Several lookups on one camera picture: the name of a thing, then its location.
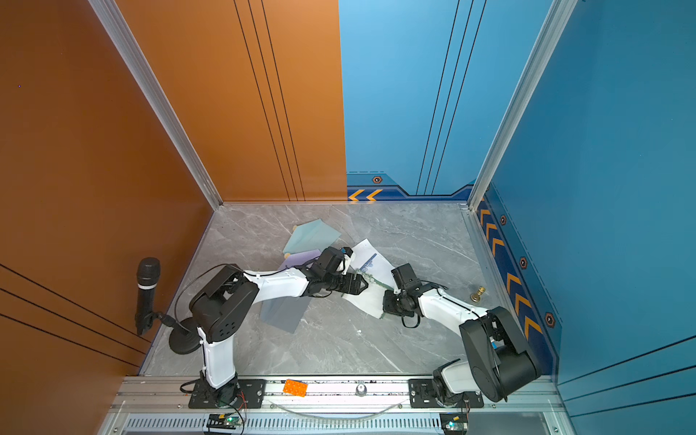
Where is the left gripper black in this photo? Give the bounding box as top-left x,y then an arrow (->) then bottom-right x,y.
323,274 -> 372,297

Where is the green bordered letter paper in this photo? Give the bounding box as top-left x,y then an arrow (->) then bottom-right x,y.
343,275 -> 394,319

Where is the grey envelope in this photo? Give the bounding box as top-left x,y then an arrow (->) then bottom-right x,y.
260,297 -> 310,334

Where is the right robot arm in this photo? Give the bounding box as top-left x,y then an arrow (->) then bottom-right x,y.
382,285 -> 543,407

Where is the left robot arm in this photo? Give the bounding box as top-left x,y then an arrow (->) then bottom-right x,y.
190,265 -> 368,408

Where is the blue floral letter paper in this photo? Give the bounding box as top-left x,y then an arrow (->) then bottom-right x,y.
355,252 -> 396,291

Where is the teal envelope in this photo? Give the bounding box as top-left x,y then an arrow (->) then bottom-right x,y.
283,219 -> 341,255

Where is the purple envelope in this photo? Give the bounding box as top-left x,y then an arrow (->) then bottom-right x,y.
278,249 -> 322,270

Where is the plain white paper sheet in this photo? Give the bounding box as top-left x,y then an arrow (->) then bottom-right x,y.
352,239 -> 378,270

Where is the small brass chess piece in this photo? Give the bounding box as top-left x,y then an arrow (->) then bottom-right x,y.
471,286 -> 486,304

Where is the orange lego brick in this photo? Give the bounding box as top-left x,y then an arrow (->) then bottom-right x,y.
283,379 -> 308,398

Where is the right green circuit board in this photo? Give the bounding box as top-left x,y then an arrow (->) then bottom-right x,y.
439,413 -> 469,435

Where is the green circuit board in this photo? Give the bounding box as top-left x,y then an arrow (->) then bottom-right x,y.
439,413 -> 469,435
206,413 -> 245,434

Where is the black microphone on stand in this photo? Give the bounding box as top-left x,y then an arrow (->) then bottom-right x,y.
134,257 -> 200,355

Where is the left green circuit board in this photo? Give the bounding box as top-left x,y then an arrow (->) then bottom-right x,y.
206,413 -> 245,434

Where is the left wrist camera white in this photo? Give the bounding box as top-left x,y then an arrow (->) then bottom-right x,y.
340,246 -> 355,269

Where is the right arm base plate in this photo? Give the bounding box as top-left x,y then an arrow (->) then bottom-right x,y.
408,378 -> 484,409

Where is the silver knob on rail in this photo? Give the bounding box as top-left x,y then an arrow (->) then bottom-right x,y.
355,382 -> 367,397

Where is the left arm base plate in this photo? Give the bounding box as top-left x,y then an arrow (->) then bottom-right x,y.
188,378 -> 266,410

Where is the aluminium front rail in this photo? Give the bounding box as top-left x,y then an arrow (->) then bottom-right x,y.
109,374 -> 565,414

